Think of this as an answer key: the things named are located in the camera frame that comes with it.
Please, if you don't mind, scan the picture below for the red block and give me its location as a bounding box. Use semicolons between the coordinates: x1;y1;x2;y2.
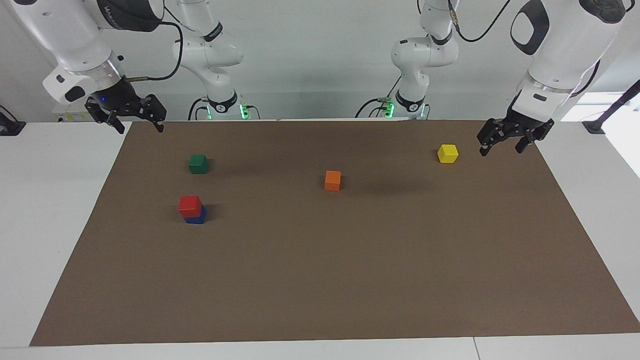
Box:
178;195;203;219

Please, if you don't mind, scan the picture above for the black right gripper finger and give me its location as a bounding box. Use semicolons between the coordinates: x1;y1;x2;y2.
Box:
140;93;168;134
84;97;126;135

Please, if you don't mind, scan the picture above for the brown table mat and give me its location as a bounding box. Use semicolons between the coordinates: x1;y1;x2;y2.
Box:
29;120;640;347

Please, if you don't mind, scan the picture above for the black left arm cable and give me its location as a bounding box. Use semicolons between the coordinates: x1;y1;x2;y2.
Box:
446;0;512;43

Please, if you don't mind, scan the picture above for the black table clamp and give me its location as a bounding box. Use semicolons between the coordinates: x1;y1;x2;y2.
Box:
0;105;26;137

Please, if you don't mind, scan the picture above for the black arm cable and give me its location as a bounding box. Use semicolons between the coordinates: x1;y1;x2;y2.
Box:
122;19;185;82
446;0;512;43

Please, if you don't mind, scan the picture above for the black base cable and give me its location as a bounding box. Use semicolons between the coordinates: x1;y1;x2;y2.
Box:
188;97;210;121
355;75;404;119

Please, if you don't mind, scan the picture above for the white box with yellow label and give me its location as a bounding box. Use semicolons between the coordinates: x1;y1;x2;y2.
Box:
52;102;96;123

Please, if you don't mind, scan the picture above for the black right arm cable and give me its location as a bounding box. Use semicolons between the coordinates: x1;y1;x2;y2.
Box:
122;19;185;82

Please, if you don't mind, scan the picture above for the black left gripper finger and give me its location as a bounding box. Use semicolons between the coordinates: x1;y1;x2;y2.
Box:
476;118;512;158
515;118;555;154

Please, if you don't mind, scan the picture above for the black stand with clamp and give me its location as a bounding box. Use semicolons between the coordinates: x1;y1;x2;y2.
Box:
582;80;640;135

